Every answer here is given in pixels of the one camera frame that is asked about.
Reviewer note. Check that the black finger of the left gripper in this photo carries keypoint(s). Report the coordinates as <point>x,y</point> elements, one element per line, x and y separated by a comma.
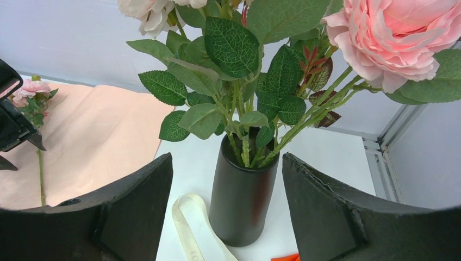
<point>16,128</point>

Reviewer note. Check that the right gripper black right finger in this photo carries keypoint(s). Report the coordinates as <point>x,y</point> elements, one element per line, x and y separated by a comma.
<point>334,221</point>

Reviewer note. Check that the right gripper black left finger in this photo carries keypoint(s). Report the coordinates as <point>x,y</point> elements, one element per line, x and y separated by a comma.
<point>122,220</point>

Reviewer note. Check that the small pink rose stem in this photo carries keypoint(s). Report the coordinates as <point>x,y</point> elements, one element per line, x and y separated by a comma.
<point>32,99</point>

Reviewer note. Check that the pink paper bouquet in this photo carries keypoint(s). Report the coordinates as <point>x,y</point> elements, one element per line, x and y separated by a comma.
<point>93,136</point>

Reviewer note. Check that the cream printed ribbon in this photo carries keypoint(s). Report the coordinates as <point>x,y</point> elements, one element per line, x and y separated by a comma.
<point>197,237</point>

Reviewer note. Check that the peach pink rose stems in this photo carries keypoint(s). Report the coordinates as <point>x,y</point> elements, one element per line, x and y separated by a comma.
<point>275,23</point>

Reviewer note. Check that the white rose stem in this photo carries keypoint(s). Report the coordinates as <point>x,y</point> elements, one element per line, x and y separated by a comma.
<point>202,45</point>

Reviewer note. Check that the black cylindrical vase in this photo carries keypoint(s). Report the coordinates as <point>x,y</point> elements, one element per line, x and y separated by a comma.
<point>240,198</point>

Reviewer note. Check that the orange paper piece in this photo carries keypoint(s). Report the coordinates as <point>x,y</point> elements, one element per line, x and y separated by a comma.
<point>291,257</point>

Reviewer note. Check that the peach white artificial roses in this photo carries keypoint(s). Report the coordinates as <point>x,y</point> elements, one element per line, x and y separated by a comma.
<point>262,113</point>

